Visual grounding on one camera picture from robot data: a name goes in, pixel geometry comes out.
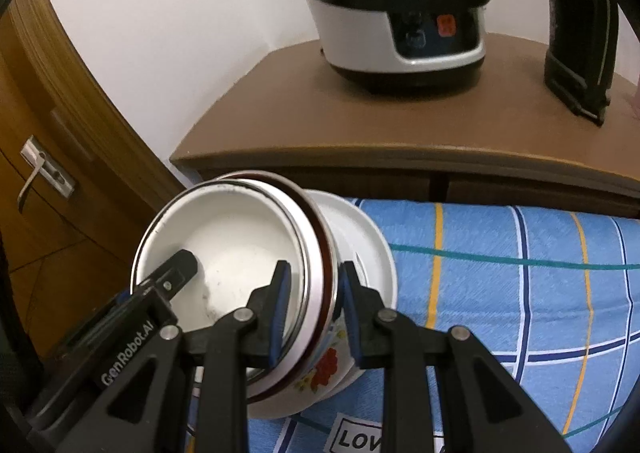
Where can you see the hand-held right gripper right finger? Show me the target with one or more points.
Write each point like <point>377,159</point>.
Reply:
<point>351,313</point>

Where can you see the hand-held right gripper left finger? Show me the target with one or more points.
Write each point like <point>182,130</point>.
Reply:
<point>280,313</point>

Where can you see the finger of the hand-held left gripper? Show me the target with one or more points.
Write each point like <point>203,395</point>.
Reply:
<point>122,300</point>
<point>177,270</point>

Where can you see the white enamel bowl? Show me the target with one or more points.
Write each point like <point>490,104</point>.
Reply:
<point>225,243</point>

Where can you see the large white floral plate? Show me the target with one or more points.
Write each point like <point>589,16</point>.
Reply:
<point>340,223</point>

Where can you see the blue checked tablecloth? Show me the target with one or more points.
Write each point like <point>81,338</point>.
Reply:
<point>500,283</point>

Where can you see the brown wooden cabinet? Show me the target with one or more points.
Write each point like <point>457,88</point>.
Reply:
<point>400,133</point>

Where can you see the brown wooden door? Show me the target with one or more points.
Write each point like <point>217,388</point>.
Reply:
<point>30,133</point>

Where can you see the white and black rice cooker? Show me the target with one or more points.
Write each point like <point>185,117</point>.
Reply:
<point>360,23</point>

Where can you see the tall black thermos flask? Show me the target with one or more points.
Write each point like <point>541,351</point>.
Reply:
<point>580,58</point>

